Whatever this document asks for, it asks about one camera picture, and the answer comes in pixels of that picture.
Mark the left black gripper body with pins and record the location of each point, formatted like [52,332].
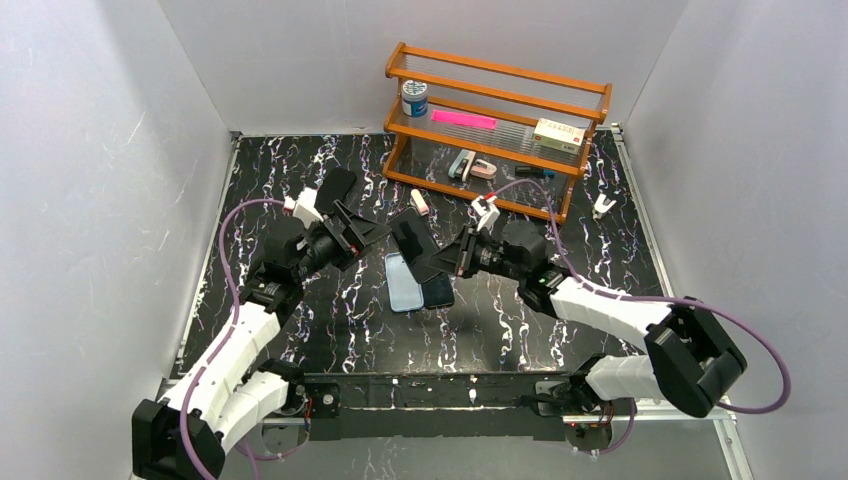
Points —
[346,234]

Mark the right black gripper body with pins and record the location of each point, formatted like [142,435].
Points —
[467,251]

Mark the phone with black screen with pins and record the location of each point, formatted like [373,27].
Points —
[438,292]

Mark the light blue phone case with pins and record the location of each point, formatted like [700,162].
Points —
[405,293]

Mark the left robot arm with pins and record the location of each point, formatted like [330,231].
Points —
[188,432]

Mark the small pink stapler on table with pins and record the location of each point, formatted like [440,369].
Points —
[418,203]

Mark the pink white stapler on shelf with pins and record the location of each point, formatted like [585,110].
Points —
[483,170]

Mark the teal white stapler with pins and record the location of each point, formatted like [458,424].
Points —
[460,167]

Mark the black blue marker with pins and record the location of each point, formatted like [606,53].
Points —
[526,171]

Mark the orange wooden two-tier shelf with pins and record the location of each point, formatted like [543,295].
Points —
[517,98]

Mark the white staple remover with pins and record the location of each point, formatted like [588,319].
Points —
[602,205]

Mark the pink flat ruler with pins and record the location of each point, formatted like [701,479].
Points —
[464,119]

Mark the white red cardboard box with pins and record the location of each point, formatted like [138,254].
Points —
[559,136]

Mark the blue white round jar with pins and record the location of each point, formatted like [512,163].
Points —
[414,98]

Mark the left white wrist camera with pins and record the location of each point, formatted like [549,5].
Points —
[303,207]

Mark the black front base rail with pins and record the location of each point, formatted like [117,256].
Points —
[428,405]

